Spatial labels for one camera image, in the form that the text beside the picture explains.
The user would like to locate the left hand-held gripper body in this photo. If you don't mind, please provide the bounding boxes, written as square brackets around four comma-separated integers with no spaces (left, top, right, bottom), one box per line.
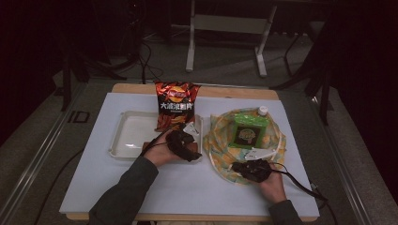
[165,122,200,154]

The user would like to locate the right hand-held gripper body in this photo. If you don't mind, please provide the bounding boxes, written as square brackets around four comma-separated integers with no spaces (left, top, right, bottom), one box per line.
[243,149,278,184]

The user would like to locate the citrus print cloth bag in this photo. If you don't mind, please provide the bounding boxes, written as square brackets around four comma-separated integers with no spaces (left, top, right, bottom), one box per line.
[202,107,287,186]

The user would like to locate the green snack packet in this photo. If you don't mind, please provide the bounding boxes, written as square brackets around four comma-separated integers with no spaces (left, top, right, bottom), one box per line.
[227,112,270,149]

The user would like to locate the white plastic tray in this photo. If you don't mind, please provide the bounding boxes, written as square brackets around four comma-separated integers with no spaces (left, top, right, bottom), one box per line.
[108,111,205,163]

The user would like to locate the red chips bag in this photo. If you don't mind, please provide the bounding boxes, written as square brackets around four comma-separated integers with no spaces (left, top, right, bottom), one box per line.
[154,81,202,132]

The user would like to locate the person's left hand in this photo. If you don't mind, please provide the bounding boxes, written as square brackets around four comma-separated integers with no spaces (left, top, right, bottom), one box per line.
[144,137,182,168]

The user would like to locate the person's right hand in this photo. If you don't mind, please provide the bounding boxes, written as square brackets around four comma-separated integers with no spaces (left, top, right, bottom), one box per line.
[257,165,287,204]

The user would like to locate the white table mat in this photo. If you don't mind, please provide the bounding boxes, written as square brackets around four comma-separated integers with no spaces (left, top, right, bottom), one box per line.
[59,92,320,218]

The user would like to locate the dark metal stand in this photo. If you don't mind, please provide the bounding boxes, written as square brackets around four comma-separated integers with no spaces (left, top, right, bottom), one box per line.
[270,31,334,126]

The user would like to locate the black metal stand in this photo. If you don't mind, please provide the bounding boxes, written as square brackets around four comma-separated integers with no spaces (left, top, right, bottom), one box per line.
[60,46,128,112]

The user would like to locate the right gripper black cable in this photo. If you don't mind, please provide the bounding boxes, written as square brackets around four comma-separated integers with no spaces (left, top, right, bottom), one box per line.
[270,161,337,225]

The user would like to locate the aluminium floor rail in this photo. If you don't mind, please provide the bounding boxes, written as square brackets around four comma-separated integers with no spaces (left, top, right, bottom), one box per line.
[308,93,374,225]
[0,82,87,225]

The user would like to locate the white metal table frame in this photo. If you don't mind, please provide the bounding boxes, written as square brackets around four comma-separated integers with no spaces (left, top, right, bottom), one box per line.
[185,0,278,78]

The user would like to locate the long black floor cable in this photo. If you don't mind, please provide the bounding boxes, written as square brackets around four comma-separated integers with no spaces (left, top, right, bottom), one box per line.
[32,148,85,225]

